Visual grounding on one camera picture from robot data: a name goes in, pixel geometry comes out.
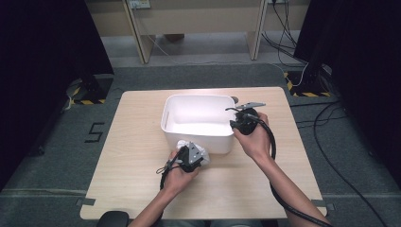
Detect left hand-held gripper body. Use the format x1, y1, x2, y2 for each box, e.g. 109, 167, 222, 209
179, 141, 204, 173

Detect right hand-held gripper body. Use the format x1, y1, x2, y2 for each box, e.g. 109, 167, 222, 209
235, 101, 267, 136

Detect white cloth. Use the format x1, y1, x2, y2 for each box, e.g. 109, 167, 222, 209
176, 140, 211, 167

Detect white plastic bin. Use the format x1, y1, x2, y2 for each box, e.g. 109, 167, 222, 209
160, 94, 236, 155

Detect person's right hand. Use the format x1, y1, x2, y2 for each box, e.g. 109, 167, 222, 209
233, 113, 274, 163

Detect person's left hand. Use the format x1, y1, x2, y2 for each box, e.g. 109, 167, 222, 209
163, 150, 201, 197

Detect black stand base striped tape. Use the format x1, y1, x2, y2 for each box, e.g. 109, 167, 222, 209
283, 70, 332, 98
70, 74, 114, 106

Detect black chair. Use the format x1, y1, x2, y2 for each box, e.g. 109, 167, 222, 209
96, 210, 131, 227

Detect grey tape strip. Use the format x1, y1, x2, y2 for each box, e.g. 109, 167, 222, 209
311, 199, 335, 212
75, 198, 96, 207

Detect beige wooden desk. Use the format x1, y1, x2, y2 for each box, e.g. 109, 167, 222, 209
84, 0, 311, 65

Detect black curtain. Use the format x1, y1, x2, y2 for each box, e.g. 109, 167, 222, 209
292, 0, 401, 187
0, 0, 114, 190

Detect right hand-held gripper black cable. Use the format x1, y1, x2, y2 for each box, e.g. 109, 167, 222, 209
249, 114, 335, 227

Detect hand-held gripper black cable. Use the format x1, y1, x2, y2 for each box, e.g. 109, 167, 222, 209
155, 148, 185, 227
249, 114, 335, 227

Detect left hand-held gripper black cable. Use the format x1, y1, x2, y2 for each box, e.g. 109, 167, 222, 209
155, 148, 185, 227

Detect straight black floor cable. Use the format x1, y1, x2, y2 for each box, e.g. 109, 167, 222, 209
289, 100, 340, 108

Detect long black floor cable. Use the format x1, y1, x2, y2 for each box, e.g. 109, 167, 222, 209
312, 101, 389, 227

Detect thin black floor cables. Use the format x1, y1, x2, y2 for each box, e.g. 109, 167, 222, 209
296, 107, 348, 129

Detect black cable bundle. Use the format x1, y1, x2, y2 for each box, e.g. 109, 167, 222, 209
260, 0, 308, 69

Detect thin white cable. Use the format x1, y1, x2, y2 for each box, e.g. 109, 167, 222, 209
135, 8, 171, 57

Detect white wall socket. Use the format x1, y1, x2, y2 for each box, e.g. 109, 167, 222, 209
128, 0, 151, 9

